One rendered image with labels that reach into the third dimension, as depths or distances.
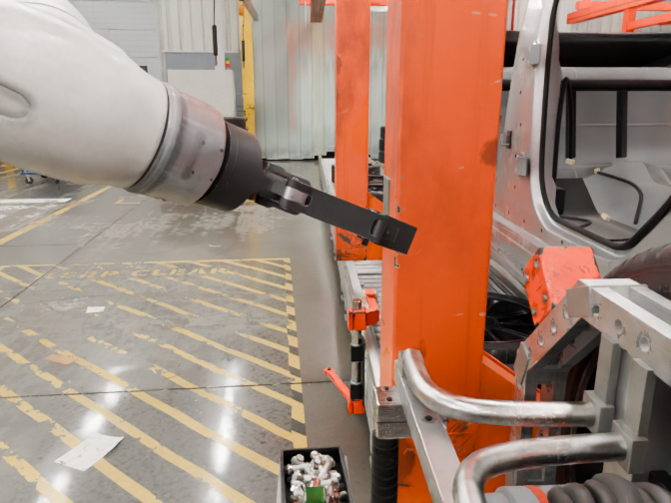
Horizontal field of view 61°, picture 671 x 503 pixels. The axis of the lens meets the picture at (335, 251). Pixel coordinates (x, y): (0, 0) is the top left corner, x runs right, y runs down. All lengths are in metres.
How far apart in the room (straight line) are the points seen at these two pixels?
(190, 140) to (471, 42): 0.58
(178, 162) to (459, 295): 0.64
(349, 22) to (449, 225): 2.01
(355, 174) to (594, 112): 1.25
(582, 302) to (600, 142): 2.60
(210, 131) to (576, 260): 0.52
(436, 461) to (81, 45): 0.46
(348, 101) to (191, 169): 2.40
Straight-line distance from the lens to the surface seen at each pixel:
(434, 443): 0.61
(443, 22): 0.92
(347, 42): 2.84
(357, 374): 2.39
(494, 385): 1.09
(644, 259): 0.75
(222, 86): 11.42
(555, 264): 0.79
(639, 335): 0.60
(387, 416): 0.74
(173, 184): 0.46
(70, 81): 0.41
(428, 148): 0.92
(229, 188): 0.48
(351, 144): 2.84
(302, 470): 1.30
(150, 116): 0.43
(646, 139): 3.37
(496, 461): 0.55
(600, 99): 3.25
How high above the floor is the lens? 1.31
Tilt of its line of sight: 15 degrees down
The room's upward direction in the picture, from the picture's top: straight up
